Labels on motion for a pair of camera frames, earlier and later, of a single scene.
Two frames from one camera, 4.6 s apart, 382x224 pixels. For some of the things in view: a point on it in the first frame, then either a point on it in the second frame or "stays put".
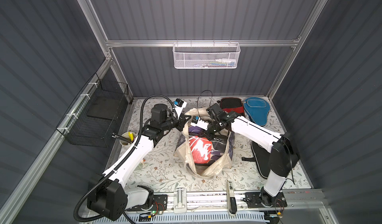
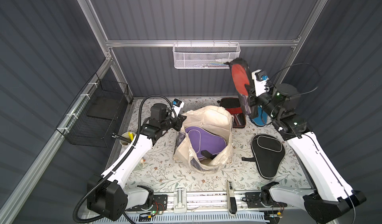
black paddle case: (262, 157) stays put
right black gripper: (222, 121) -> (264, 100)
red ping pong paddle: (201, 149) -> (242, 75)
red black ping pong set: (231, 104) stays put
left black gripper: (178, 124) stays put
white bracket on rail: (180, 203) stays put
